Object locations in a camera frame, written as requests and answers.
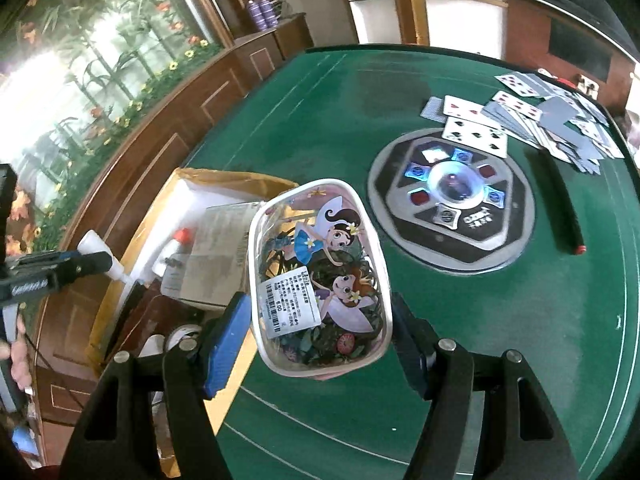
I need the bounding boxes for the yellow cardboard box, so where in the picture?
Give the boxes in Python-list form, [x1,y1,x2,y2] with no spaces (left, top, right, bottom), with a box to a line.
[84,166,302,479]

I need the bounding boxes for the spread pile of cards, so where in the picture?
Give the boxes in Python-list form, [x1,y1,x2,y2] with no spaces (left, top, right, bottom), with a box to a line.
[483,73,624,174]

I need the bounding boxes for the person's left hand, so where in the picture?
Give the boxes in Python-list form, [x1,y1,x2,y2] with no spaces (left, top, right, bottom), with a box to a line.
[0,314,32,391]

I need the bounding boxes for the face-down grey card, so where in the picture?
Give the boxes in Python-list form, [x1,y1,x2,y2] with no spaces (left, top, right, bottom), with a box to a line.
[420,96,447,125]

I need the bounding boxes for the heart playing card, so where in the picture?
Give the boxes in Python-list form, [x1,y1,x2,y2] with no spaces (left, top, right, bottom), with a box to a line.
[442,96,499,128]

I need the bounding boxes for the black red-tipped pen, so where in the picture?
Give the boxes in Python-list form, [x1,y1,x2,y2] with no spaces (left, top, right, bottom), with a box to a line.
[539,150,587,256]

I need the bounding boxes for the wooden wall cabinet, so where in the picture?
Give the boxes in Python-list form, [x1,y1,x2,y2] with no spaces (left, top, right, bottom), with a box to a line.
[35,13,314,465]

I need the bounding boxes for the white squeeze tube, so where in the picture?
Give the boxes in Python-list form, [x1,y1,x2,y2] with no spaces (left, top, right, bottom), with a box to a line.
[77,230,131,284]

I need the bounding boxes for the clear cartoon zipper pouch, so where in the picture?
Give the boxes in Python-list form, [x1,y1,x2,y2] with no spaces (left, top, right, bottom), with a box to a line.
[247,179,393,380]

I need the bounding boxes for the spade playing card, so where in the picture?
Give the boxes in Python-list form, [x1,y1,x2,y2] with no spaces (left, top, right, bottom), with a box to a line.
[442,117,508,159]

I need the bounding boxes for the white printed medicine box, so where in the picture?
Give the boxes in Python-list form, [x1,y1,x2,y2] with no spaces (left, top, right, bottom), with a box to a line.
[179,202,262,310]

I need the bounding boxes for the tape roll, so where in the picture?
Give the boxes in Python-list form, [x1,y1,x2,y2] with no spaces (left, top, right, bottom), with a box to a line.
[164,324,202,352]

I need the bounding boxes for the mahjong table centre control panel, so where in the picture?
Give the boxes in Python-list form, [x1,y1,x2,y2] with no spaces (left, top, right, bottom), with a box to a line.
[368,128,536,275]

